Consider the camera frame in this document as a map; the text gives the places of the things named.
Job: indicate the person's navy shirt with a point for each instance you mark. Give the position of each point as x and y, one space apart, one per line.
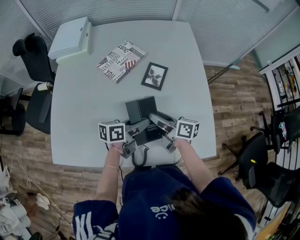
145 194

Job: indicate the person's left forearm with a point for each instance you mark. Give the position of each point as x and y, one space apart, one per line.
109 180

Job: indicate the white roll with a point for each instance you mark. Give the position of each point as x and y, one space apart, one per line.
43 86

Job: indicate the black picture frame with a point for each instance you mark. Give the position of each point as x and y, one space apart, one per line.
154 76

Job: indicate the white rectangular table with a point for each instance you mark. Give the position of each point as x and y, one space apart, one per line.
93 105

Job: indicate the black mesh office chair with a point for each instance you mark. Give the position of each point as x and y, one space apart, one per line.
293 126
255 152

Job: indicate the colourful patterned pouch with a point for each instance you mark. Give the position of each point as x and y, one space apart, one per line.
282 130

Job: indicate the person's right forearm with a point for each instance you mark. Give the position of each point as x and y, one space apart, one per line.
194 164

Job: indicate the white crumpled bags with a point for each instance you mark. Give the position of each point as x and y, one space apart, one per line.
11 218

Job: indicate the white flat box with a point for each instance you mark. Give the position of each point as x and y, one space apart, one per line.
68 37

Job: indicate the wooden table with white legs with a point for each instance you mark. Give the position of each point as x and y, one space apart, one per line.
279 222

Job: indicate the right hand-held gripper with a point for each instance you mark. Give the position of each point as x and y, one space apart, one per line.
187 130

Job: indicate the book with printed cover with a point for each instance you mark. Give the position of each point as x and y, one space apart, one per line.
122 62

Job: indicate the black high-back office chair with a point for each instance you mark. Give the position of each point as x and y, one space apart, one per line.
37 110

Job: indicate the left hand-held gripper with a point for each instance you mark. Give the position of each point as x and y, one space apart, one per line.
112 132

